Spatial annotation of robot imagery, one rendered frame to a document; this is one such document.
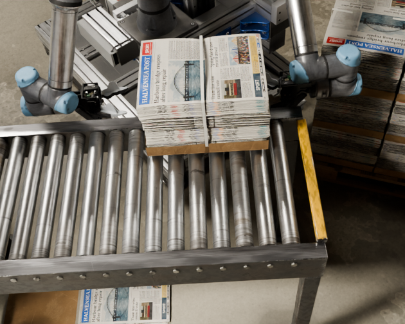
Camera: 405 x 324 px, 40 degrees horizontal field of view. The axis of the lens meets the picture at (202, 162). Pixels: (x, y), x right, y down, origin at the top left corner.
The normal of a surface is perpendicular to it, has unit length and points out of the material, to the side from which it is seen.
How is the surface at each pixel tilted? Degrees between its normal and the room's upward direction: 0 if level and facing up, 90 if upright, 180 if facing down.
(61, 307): 0
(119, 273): 90
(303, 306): 90
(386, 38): 1
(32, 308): 0
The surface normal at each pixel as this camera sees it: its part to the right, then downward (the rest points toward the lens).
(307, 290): 0.03, 0.80
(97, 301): -0.07, -0.58
